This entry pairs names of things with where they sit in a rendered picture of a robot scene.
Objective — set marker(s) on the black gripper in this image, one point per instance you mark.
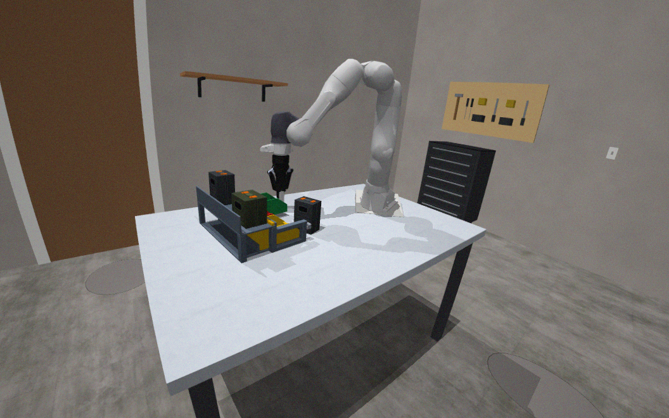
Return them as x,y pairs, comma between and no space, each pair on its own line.
279,168

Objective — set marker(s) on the yellow open bin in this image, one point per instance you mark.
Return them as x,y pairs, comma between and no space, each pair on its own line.
262,237

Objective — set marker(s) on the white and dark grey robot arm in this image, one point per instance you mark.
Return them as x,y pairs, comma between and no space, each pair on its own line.
287,129

